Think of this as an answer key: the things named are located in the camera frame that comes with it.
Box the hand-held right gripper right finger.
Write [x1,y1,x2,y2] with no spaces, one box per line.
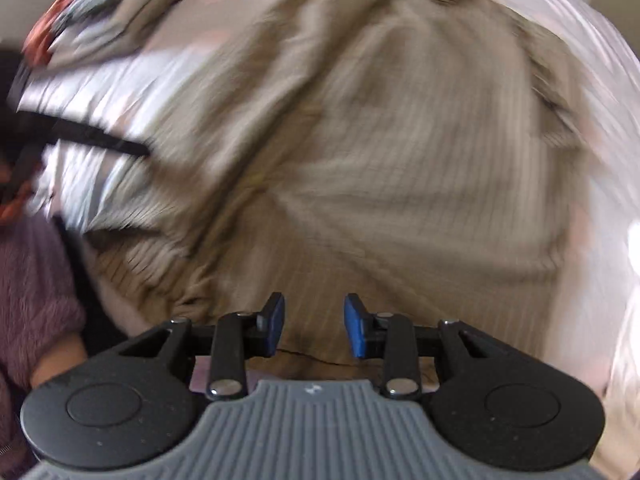
[344,292,504,401]

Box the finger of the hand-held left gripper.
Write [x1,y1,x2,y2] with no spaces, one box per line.
[20,114,152,158]

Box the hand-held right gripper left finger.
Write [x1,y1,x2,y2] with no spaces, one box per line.
[119,291,286,401]

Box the beige striped shirt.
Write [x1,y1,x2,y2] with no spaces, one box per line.
[82,0,591,366]

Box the person's left forearm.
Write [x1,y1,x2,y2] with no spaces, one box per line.
[0,210,88,391]

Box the grey folded clothes stack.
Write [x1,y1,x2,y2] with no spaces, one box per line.
[47,0,201,68]

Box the rust red folded garment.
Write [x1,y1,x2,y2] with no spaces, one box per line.
[22,0,91,68]

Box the purple fluffy sweater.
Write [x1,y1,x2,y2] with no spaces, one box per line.
[0,380,36,478]

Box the pink dotted white bed sheet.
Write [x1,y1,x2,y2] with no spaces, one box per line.
[10,0,640,411]

